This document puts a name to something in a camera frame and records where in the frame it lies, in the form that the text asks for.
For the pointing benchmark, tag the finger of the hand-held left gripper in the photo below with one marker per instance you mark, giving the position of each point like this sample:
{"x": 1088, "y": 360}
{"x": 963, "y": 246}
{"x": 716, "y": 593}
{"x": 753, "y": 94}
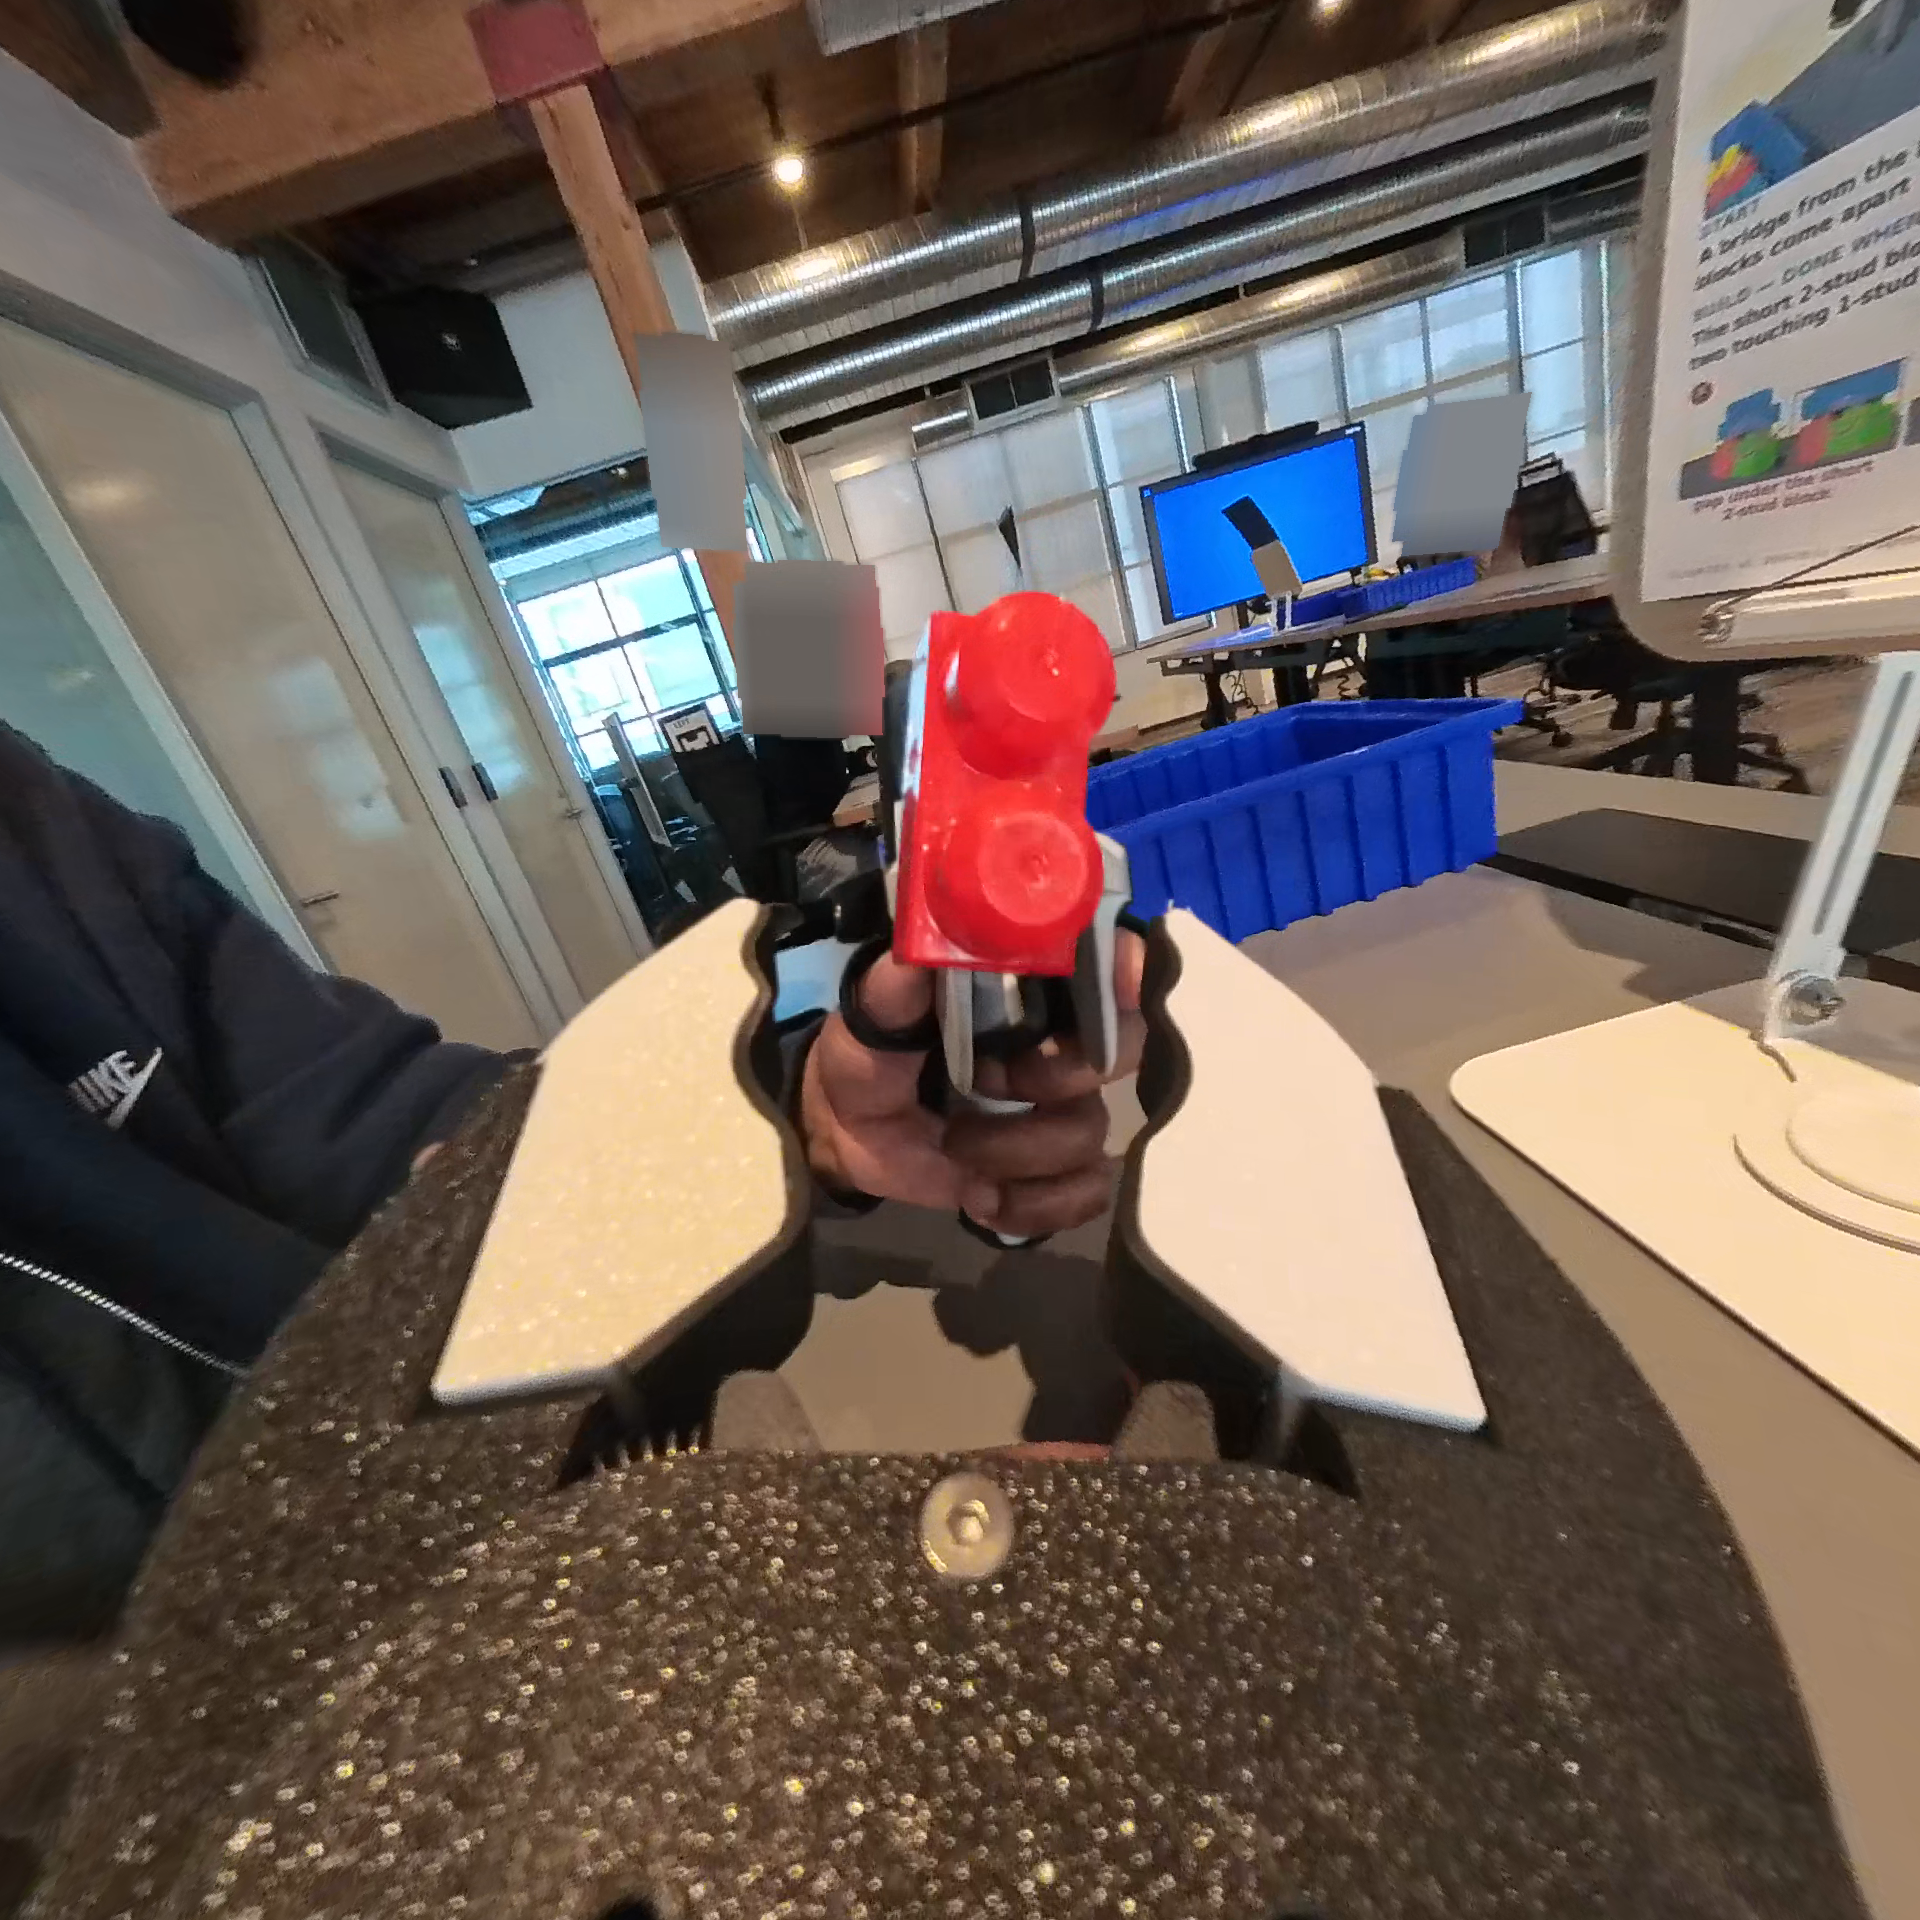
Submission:
{"x": 1113, "y": 926}
{"x": 890, "y": 890}

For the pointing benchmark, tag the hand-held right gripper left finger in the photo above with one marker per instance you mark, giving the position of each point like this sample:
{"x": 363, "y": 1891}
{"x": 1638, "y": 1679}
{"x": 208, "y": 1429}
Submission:
{"x": 629, "y": 1168}

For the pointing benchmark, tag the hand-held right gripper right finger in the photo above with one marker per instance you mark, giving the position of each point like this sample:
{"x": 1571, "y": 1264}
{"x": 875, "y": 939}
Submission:
{"x": 1291, "y": 1200}

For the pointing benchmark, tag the red two-stud building block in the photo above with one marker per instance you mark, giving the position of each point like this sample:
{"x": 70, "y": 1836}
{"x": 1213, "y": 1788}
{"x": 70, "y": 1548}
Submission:
{"x": 1006, "y": 785}

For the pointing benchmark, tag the person's left hand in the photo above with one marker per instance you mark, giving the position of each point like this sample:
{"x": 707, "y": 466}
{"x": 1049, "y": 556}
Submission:
{"x": 905, "y": 1120}

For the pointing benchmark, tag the large blue plastic bin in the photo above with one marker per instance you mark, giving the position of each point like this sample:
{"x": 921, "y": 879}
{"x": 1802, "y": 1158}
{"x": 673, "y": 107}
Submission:
{"x": 1305, "y": 811}

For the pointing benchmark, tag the computer monitor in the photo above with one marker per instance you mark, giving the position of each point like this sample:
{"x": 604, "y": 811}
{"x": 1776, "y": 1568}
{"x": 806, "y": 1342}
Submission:
{"x": 1259, "y": 527}

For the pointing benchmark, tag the small blue plastic bin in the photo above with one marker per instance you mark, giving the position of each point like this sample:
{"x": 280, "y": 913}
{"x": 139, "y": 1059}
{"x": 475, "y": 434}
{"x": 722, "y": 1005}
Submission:
{"x": 1386, "y": 583}

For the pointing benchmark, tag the person's dark jacket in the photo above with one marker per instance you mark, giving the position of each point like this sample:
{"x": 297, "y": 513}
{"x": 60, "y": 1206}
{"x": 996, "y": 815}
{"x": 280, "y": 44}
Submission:
{"x": 136, "y": 1142}

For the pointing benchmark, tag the white sign stand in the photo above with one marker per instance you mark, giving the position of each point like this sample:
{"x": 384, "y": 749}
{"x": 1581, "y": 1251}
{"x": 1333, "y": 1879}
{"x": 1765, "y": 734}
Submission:
{"x": 1802, "y": 958}

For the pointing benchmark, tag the printed instruction sheet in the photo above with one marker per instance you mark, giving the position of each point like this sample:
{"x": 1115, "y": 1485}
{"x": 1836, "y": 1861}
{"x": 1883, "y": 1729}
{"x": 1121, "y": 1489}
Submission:
{"x": 1784, "y": 298}

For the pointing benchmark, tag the wooden post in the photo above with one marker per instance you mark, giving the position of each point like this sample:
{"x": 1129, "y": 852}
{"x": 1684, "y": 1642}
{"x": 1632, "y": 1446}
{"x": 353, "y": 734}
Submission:
{"x": 616, "y": 255}

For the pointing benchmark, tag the black wall speaker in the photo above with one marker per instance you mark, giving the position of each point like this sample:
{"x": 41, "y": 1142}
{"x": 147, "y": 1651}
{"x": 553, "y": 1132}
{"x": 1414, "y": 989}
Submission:
{"x": 450, "y": 358}

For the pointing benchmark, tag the silver ventilation duct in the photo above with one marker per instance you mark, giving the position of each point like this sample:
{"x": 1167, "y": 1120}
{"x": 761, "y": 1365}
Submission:
{"x": 1199, "y": 169}

